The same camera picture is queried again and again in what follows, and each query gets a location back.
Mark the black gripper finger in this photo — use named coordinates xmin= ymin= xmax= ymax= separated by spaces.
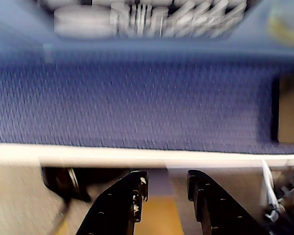
xmin=187 ymin=170 xmax=270 ymax=235
xmin=75 ymin=170 xmax=149 ymax=235

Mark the gold dishwasher door handle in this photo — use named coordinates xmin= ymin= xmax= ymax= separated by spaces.
xmin=268 ymin=4 xmax=294 ymax=46

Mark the brown panel with black rim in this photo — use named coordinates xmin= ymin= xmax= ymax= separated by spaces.
xmin=270 ymin=75 xmax=294 ymax=145

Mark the yellow wooden plank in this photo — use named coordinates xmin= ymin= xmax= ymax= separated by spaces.
xmin=137 ymin=197 xmax=187 ymax=235

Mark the white cable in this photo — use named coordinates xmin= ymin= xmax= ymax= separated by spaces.
xmin=259 ymin=159 xmax=280 ymax=218

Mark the gray desk leg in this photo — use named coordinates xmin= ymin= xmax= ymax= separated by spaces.
xmin=147 ymin=168 xmax=189 ymax=199

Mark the black bag with strap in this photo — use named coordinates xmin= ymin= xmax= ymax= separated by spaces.
xmin=40 ymin=166 xmax=132 ymax=235

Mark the black white dishes sticker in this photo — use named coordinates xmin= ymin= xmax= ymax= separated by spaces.
xmin=36 ymin=0 xmax=263 ymax=41

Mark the blue woven floor mat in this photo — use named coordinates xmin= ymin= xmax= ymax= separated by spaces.
xmin=0 ymin=48 xmax=294 ymax=155

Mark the black cable chain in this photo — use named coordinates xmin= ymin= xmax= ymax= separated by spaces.
xmin=264 ymin=168 xmax=294 ymax=235

